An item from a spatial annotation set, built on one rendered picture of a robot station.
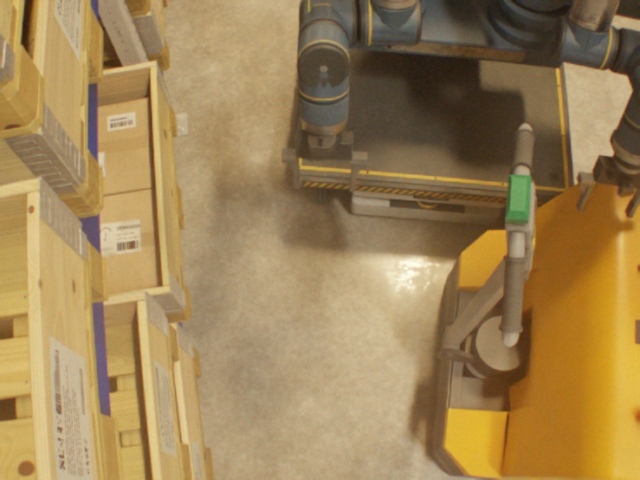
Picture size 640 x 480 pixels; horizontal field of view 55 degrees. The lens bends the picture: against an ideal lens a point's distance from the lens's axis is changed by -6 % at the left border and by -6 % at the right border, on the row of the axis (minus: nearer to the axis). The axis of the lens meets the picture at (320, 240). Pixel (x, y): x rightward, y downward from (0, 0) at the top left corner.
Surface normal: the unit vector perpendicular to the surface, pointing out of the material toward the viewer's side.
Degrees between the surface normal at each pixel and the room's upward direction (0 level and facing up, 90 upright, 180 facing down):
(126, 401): 0
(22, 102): 90
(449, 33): 0
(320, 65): 65
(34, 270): 0
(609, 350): 45
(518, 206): 16
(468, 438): 22
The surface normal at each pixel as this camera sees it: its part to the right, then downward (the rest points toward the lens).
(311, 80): -0.06, 0.75
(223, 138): -0.01, -0.36
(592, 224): -0.92, -0.25
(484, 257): -0.38, -0.37
